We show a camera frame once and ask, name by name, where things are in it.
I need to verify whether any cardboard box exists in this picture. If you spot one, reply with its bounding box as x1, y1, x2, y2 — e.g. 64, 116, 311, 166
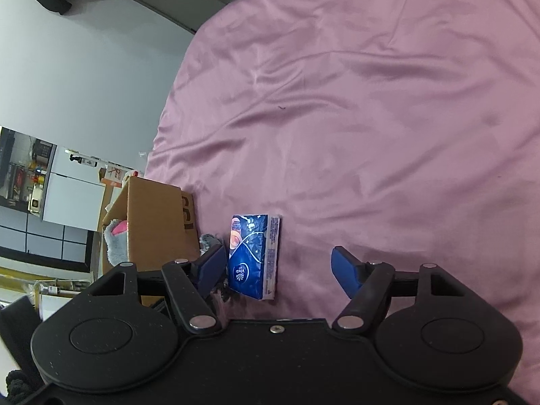
101, 175, 201, 306

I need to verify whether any pink bed sheet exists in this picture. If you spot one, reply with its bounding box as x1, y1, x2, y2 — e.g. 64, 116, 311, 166
145, 0, 539, 404

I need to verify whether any black grey sock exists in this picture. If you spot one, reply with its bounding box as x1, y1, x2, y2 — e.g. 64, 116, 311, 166
197, 233, 231, 305

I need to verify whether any blue tissue pack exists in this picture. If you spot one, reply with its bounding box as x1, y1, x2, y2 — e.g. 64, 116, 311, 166
228, 214, 281, 301

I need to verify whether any grey pink plush toy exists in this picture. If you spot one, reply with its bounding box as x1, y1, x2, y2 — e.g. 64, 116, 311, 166
104, 219, 128, 266

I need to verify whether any white refrigerator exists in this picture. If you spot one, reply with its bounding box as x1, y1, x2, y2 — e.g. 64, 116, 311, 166
42, 146, 105, 231

